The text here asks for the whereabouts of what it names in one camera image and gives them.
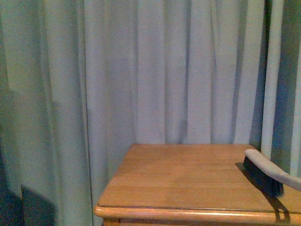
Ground wooden nightstand cabinet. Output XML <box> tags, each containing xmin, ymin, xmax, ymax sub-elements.
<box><xmin>94</xmin><ymin>144</ymin><xmax>301</xmax><ymax>226</ymax></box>

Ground light grey curtain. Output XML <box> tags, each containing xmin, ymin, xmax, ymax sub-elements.
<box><xmin>0</xmin><ymin>0</ymin><xmax>301</xmax><ymax>226</ymax></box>

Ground beige hand brush black bristles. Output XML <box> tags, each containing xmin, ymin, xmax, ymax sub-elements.
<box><xmin>243</xmin><ymin>149</ymin><xmax>301</xmax><ymax>197</ymax></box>

